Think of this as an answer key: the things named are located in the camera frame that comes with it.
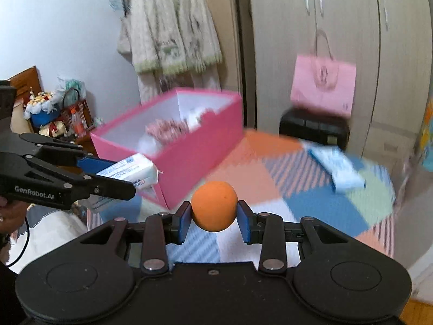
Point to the wooden headboard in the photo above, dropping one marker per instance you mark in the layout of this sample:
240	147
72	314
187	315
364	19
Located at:
28	81

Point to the colourful gift bag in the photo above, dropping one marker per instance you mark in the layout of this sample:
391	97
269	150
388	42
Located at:
427	135

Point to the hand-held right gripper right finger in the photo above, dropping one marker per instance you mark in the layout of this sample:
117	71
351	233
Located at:
244	223

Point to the pale green plastic bag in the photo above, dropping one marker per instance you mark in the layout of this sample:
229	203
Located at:
71	84

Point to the pink cardboard box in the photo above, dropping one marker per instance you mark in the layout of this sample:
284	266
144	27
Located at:
196	155

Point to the flower bouquet in blue pot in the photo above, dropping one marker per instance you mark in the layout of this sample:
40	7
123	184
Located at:
42	108

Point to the cream fluffy hanging robe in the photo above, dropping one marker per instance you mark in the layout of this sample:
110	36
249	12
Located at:
169	30

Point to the light blue tissue pack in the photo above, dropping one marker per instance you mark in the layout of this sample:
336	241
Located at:
341	169

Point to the orange ball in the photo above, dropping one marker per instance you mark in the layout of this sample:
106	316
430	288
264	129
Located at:
214	206

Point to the white printed packet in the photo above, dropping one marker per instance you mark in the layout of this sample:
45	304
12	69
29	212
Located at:
138	171

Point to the beige wardrobe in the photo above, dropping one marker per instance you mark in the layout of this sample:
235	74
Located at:
372	57

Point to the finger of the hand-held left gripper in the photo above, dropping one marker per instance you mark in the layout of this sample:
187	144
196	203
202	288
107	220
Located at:
111	189
94	165

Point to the pink speckled cloth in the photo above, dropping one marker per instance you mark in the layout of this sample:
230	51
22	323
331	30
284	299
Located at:
167	129

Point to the person's left hand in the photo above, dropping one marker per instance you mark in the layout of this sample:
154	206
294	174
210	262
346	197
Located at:
12	218

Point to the white bedding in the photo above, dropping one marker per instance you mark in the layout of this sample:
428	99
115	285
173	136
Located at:
50	237

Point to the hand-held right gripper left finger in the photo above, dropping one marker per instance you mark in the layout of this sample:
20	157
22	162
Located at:
184	223

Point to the checked colourful blanket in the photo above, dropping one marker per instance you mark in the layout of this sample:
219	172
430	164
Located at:
270	176

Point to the pink tote bag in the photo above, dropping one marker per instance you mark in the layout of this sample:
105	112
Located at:
321	88

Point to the black leather stool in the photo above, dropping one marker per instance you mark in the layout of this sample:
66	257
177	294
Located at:
311	128

